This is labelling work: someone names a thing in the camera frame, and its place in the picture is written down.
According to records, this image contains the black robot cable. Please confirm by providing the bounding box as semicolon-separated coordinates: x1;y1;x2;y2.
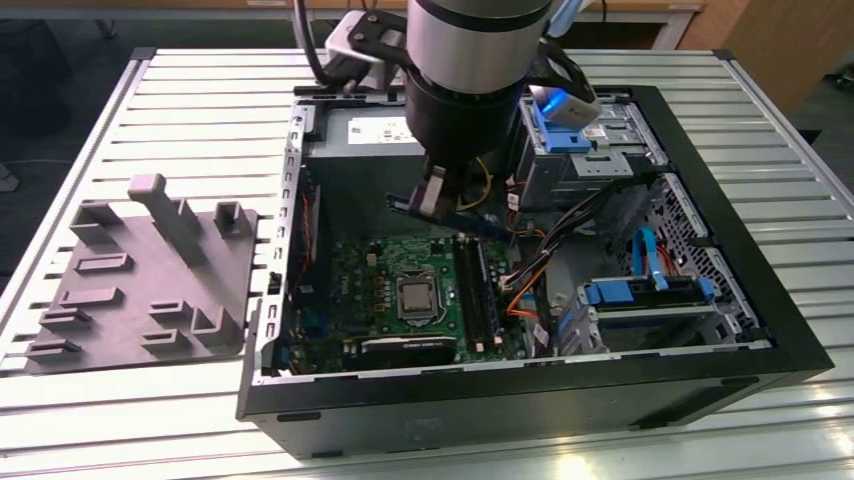
290;0;366;96

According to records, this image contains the green motherboard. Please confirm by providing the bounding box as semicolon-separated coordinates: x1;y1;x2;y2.
326;233;535;375

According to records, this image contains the grey metal drive cage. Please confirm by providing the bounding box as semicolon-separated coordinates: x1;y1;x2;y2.
516;97;670;211

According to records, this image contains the silver CPU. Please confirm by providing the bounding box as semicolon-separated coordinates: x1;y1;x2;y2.
399;284;440;315

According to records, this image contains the CPU socket with metal cover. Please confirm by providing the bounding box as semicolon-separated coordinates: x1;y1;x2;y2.
391;268;448;330

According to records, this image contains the grey parts rack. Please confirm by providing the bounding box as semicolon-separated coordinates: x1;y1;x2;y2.
23;173;263;375

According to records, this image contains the blue plastic drive latch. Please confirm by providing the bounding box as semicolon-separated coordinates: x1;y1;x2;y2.
540;114;594;154

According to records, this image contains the dark RAM stick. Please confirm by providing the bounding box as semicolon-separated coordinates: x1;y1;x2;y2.
466;237;503;347

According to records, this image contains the blue RAM stick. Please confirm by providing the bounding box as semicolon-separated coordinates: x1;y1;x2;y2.
384;193;516;244

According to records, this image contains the orange yellow wire bundle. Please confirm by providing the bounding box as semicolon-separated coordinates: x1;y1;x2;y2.
503;269;543;320

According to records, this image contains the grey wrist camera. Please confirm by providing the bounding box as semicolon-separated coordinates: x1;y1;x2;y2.
324;9;406;94

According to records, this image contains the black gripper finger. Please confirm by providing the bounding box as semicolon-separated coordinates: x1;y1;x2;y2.
410;166;463;224

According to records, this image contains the wooden top desk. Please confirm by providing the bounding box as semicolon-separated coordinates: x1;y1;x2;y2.
0;0;709;51

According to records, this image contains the grey power supply unit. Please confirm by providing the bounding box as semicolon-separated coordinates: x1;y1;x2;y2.
303;107;442;231

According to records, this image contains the black graphics card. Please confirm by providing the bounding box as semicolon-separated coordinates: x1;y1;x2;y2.
343;335;460;370

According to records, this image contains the wooden cabinet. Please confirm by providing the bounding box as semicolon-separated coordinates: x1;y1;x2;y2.
677;0;854;119

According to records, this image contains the blue flat SATA cable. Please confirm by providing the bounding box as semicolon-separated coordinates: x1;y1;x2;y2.
630;225;673;292

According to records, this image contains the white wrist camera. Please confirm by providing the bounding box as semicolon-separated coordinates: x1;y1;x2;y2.
530;83;602;127

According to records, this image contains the hard disk in blue carrier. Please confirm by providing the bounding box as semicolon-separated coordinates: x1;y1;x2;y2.
576;276;721;315

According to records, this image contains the black PC case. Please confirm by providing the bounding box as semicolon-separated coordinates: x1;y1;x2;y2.
236;84;835;459

